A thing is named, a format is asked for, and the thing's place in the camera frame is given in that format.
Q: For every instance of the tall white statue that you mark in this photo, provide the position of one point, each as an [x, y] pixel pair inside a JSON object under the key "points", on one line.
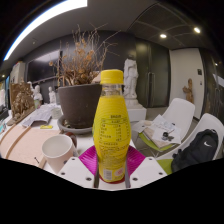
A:
{"points": [[131, 78]]}

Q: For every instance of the black wall switch panel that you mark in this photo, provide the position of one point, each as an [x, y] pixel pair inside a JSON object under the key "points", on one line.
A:
{"points": [[199, 72]]}

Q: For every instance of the dry plant in dark pot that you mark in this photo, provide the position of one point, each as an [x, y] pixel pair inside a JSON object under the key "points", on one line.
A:
{"points": [[80, 103]]}

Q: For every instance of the brown wooden figure sculpture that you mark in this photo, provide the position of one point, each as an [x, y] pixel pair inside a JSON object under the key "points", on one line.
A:
{"points": [[189, 90]]}

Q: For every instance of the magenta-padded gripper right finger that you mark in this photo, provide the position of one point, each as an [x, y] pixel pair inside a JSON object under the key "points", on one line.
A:
{"points": [[146, 171]]}

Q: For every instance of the round ceiling spotlight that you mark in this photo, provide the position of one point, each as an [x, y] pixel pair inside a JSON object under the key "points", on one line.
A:
{"points": [[163, 35], [197, 30]]}

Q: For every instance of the small white figurine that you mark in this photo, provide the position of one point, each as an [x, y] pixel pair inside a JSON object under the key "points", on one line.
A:
{"points": [[52, 95]]}

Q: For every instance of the black wall screen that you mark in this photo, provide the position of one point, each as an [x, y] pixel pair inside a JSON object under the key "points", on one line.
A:
{"points": [[41, 66]]}

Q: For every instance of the small white bust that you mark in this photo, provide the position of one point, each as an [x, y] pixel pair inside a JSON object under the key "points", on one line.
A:
{"points": [[37, 93]]}

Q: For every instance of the printed paper sheets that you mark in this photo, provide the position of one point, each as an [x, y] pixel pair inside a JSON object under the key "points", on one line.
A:
{"points": [[41, 115]]}

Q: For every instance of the black backpack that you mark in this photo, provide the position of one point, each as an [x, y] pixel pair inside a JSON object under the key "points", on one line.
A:
{"points": [[195, 150]]}

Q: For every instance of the dark plant saucer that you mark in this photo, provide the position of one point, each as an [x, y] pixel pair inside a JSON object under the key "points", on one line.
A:
{"points": [[71, 130]]}

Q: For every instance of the stack of papers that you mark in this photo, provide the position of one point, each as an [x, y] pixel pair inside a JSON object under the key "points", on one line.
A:
{"points": [[155, 128]]}

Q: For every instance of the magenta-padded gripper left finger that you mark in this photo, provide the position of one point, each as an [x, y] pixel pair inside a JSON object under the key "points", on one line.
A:
{"points": [[76, 171]]}

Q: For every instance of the beige dotted cup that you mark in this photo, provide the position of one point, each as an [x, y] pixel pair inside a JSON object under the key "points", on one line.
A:
{"points": [[58, 151]]}

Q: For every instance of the green seat cushion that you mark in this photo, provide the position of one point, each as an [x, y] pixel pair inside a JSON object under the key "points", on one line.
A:
{"points": [[165, 166], [148, 142]]}

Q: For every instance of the brown wood carving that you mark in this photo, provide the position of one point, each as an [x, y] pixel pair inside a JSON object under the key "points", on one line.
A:
{"points": [[20, 103]]}

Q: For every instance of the long ceiling light strip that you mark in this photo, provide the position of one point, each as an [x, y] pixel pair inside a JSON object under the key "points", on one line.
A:
{"points": [[50, 15]]}

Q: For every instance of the light wooden board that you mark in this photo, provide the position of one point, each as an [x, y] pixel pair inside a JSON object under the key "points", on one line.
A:
{"points": [[20, 143]]}

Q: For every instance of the yellow tag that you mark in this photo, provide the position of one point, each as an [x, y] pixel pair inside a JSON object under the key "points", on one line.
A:
{"points": [[46, 127]]}

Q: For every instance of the yellow drink bottle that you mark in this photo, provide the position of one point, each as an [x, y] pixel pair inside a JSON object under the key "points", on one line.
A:
{"points": [[111, 133]]}

